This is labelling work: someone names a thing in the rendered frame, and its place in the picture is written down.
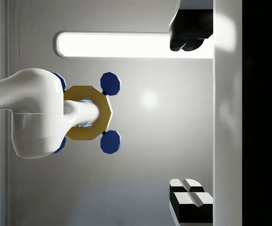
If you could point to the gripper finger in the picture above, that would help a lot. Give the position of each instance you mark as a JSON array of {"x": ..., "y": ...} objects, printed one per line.
[
  {"x": 192, "y": 209},
  {"x": 191, "y": 26}
]

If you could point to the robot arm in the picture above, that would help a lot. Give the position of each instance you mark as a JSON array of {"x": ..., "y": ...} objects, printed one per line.
[{"x": 32, "y": 113}]

